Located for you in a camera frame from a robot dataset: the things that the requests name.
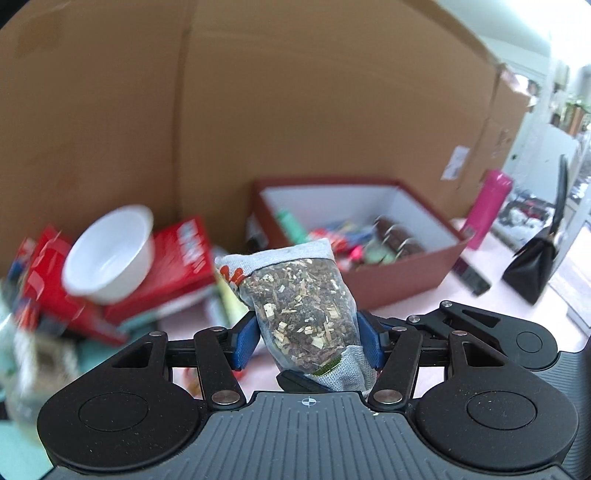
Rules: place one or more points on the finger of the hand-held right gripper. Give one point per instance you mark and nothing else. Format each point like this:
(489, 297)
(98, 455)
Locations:
(450, 314)

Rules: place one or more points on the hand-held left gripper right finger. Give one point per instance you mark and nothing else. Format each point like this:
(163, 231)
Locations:
(369, 339)

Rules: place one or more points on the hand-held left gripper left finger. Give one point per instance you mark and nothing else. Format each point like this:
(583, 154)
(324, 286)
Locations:
(247, 344)

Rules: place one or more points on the red-brown cardboard box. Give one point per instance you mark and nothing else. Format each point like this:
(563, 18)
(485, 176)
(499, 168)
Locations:
(401, 281)

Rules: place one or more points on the dried herb sachet packet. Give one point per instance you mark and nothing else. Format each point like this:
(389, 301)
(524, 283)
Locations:
(300, 304)

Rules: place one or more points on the black flat box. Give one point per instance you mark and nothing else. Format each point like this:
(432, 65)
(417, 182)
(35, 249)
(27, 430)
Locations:
(471, 277)

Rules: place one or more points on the black handbag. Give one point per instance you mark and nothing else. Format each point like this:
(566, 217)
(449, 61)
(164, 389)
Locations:
(531, 267)

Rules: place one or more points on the large red carton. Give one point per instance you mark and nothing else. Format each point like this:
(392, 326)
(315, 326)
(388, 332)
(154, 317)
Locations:
(180, 263)

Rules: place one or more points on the pink bottle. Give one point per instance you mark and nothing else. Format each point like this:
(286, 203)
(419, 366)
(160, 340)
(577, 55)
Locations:
(485, 207)

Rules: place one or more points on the green label bottle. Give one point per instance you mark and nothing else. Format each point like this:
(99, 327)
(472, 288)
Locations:
(291, 226)

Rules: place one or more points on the teal flat box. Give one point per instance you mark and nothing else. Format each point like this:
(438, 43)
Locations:
(101, 355)

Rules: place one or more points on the white shipping label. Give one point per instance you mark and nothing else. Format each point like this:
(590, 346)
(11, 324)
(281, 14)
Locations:
(455, 162)

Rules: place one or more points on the white bowl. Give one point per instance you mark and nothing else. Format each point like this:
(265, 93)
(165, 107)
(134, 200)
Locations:
(106, 263)

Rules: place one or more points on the white cabinet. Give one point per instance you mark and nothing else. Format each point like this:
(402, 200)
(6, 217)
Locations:
(540, 152)

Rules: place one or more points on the small red carton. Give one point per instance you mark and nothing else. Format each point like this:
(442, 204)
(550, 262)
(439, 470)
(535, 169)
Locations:
(51, 286)

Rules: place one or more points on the clear glass jar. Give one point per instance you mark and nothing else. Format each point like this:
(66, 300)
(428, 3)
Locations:
(27, 369)

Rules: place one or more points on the copper plant pot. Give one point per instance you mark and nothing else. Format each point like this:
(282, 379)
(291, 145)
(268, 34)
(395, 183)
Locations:
(576, 121)

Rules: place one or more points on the large brown cardboard box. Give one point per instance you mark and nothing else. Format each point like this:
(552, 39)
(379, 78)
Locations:
(277, 92)

